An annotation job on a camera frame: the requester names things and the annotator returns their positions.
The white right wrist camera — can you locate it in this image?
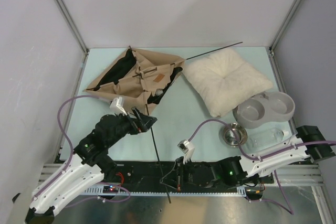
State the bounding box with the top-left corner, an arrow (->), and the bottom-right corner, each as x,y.
177,140 -> 195,164

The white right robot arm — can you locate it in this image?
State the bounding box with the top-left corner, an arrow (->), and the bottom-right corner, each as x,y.
173,126 -> 335,193

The aluminium frame post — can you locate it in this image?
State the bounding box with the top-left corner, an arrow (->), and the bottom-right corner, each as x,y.
54,0 -> 89,56
269,0 -> 304,56

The tan fabric pet tent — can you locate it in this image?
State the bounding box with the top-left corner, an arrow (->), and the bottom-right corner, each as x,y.
85,48 -> 185,114

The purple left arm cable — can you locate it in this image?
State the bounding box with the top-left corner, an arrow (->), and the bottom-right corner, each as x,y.
31,94 -> 113,198

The stainless steel bowl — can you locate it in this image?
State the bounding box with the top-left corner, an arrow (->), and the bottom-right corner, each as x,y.
219,123 -> 248,147

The white pompom toy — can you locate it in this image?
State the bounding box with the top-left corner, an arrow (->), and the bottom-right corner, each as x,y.
155,89 -> 163,96

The clear plastic bottle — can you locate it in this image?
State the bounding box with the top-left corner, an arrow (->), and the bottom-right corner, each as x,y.
246,127 -> 289,151

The aluminium frame post left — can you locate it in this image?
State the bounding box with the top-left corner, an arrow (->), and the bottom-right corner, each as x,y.
54,0 -> 89,56

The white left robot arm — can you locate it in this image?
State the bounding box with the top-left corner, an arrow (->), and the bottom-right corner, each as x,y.
24,108 -> 157,223

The grey double pet bowl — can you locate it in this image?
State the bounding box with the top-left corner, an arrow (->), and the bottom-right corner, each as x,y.
233,91 -> 296,129

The cream fluffy cushion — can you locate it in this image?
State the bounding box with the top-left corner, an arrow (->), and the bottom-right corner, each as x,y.
183,48 -> 274,118

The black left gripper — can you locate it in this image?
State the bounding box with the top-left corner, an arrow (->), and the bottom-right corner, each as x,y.
106,106 -> 156,147

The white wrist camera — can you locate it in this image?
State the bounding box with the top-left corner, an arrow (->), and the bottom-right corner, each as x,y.
177,140 -> 195,164
109,97 -> 130,115

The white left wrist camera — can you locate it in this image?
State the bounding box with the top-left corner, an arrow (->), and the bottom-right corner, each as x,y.
109,97 -> 130,115

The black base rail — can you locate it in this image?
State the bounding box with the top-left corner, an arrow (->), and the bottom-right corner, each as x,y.
103,158 -> 274,194

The aluminium frame post right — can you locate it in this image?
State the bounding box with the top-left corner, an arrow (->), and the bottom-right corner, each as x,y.
269,0 -> 304,56

